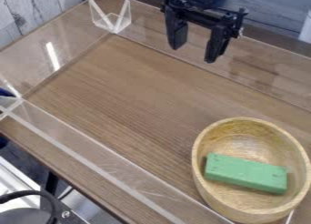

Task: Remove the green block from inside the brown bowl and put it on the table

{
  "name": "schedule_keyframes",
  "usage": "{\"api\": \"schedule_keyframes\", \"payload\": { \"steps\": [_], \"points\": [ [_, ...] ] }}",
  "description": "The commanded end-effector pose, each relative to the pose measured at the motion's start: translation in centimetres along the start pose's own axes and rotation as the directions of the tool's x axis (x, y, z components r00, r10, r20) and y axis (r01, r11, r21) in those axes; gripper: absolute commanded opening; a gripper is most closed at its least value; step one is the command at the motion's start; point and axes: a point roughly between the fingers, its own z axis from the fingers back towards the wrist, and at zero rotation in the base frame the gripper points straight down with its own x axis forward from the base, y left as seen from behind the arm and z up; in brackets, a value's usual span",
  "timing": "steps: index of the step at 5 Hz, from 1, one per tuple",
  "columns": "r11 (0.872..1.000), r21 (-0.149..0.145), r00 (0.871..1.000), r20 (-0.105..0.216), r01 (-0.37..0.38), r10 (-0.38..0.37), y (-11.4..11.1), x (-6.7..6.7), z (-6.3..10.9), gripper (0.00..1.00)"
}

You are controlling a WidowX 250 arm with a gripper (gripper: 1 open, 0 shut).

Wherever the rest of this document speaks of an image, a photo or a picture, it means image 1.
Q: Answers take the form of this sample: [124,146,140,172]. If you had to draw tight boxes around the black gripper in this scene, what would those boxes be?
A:
[162,0,250,64]

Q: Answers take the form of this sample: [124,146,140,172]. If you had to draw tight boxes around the green rectangular block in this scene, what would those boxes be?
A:
[204,153,288,195]

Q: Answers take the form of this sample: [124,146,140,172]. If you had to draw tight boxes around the light wooden bowl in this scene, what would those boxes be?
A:
[192,117,311,224]

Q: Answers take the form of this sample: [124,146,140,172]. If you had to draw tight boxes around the black table leg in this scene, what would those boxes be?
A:
[46,172,60,195]

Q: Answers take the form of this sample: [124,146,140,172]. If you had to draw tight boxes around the clear acrylic wall panels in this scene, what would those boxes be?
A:
[0,0,311,224]

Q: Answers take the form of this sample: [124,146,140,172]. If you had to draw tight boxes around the clear acrylic corner bracket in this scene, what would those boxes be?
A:
[88,0,131,34]

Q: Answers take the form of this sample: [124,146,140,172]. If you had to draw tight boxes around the black cable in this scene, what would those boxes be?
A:
[0,189,62,224]

